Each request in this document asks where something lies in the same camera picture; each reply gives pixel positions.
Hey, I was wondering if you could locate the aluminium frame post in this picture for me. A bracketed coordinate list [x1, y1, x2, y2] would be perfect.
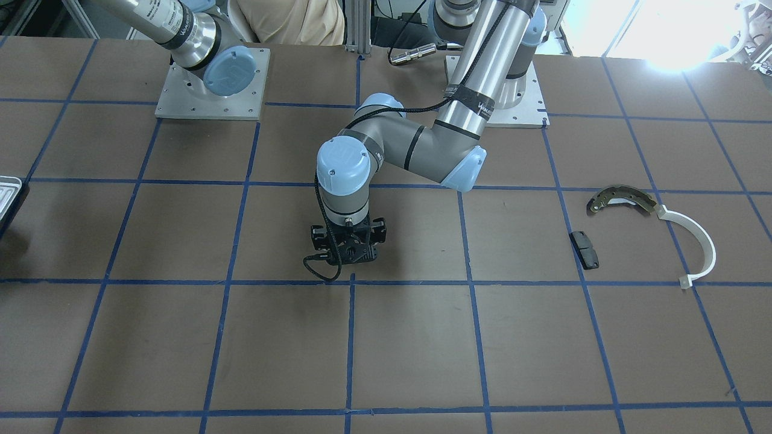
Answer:
[342, 0, 372, 58]

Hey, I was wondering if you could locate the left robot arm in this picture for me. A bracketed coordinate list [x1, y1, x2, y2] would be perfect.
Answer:
[311, 1, 546, 266]

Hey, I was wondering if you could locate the olive brake shoe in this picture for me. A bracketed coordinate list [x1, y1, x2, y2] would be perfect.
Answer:
[586, 184, 659, 214]

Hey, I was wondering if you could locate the person in beige shirt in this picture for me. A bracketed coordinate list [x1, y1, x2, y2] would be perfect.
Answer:
[228, 1, 346, 46]

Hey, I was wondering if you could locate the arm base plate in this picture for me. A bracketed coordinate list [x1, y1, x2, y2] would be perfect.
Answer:
[445, 55, 548, 128]
[155, 48, 271, 121]

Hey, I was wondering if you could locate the silver cable connector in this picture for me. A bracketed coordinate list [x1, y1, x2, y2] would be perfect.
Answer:
[388, 42, 437, 66]

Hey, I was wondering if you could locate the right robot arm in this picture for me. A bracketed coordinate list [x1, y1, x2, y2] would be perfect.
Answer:
[98, 1, 257, 96]

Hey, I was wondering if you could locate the white plastic tray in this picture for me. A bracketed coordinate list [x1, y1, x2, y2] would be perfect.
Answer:
[1, 175, 24, 222]

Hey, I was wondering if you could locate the black brake pad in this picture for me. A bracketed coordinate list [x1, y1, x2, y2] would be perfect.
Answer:
[569, 231, 600, 270]

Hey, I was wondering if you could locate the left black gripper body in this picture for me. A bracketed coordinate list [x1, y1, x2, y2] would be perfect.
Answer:
[311, 217, 387, 266]

